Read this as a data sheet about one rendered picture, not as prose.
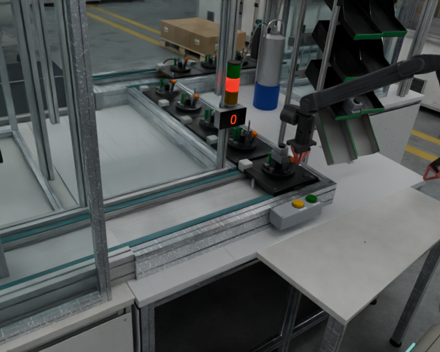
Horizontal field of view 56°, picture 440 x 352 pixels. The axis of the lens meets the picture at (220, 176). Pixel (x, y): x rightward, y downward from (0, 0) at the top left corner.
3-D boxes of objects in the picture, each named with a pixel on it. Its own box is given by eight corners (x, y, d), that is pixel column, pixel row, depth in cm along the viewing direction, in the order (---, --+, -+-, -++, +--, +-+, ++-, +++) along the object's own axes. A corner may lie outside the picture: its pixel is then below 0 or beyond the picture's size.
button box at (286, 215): (320, 214, 162) (324, 201, 158) (280, 231, 151) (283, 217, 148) (308, 205, 166) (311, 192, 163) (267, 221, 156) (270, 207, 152)
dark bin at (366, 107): (382, 112, 181) (391, 100, 175) (358, 114, 176) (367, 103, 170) (350, 67, 194) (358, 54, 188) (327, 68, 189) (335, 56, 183)
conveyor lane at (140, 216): (313, 199, 178) (318, 179, 173) (128, 268, 135) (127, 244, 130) (270, 168, 197) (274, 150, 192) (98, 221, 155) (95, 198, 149)
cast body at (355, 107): (357, 116, 173) (366, 105, 167) (348, 117, 171) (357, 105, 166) (347, 102, 177) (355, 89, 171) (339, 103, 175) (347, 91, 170)
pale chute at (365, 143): (373, 154, 190) (380, 151, 186) (350, 158, 185) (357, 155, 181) (355, 97, 195) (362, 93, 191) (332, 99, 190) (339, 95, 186)
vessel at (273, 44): (283, 85, 256) (294, 21, 236) (266, 88, 249) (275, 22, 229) (269, 78, 266) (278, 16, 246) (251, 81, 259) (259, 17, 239)
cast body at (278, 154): (288, 161, 170) (291, 147, 166) (280, 164, 168) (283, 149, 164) (275, 153, 176) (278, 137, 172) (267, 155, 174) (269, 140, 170)
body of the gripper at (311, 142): (285, 144, 158) (288, 127, 154) (304, 140, 163) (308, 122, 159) (297, 152, 154) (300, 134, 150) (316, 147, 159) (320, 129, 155)
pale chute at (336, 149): (351, 161, 182) (357, 158, 178) (327, 165, 177) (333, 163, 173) (333, 102, 187) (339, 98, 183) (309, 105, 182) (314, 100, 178)
